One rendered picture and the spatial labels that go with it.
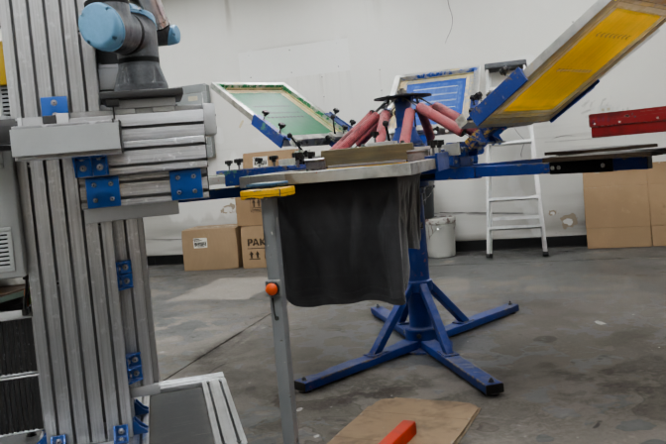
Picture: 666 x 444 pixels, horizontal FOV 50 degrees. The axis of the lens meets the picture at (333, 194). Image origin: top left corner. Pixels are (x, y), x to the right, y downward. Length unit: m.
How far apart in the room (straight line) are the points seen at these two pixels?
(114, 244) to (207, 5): 5.74
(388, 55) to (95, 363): 5.32
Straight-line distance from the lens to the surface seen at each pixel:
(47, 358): 2.33
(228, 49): 7.69
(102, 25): 1.97
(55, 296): 2.29
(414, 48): 7.07
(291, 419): 2.28
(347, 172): 2.26
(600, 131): 2.85
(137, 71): 2.07
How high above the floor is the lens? 1.03
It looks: 3 degrees down
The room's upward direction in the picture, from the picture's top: 5 degrees counter-clockwise
